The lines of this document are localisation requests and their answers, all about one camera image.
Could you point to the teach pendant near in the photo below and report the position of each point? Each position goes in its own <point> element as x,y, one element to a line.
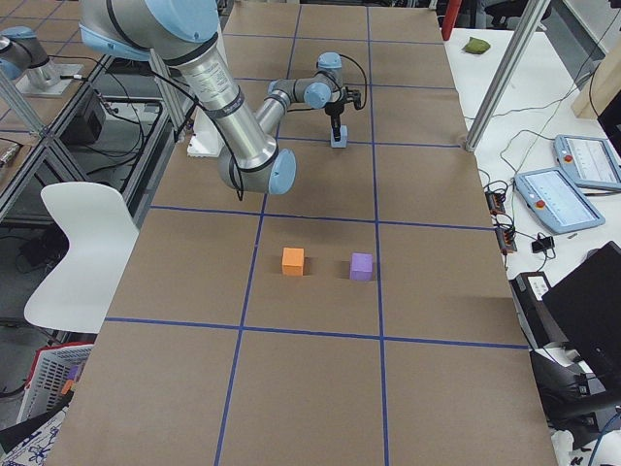
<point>557,201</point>

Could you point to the teach pendant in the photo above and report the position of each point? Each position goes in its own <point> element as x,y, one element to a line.
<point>557,201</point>
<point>588,161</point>

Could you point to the brown paper table cover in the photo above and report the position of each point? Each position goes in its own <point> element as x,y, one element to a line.
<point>210,355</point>

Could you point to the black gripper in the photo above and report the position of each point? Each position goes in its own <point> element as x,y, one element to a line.
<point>335,108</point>

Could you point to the orange foam block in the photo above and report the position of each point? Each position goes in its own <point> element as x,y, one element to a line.
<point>293,262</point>

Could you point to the white laundry basket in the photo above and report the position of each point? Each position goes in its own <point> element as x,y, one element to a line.
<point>48,374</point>

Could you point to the purple foam block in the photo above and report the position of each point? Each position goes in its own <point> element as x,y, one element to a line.
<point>361,267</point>

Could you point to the black laptop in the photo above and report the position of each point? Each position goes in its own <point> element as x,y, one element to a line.
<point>586,306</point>

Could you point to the white plastic chair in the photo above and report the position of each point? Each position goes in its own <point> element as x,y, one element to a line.
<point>76,295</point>

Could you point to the light blue foam block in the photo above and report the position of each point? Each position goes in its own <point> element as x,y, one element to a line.
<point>340,141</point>

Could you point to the teach pendant far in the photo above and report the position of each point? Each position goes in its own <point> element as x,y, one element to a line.
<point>588,161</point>

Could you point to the green bean bag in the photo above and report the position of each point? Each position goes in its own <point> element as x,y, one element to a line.
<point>476,46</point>

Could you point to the black power adapter box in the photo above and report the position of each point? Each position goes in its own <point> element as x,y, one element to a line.
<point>86,125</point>

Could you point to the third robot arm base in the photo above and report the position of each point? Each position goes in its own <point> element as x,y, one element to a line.
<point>25,62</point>

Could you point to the aluminium frame post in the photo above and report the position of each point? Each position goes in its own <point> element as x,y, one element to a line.
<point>516,47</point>

